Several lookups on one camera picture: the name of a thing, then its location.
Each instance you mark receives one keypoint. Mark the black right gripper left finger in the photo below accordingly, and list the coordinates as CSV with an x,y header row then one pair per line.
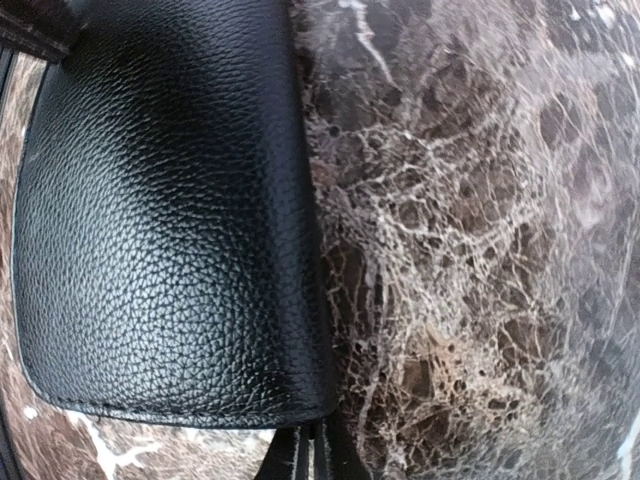
x,y
288,455

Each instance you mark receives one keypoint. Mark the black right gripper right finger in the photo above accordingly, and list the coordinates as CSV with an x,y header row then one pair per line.
x,y
335,455

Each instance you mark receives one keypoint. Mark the black zippered tool case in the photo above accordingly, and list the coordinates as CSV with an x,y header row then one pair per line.
x,y
165,253

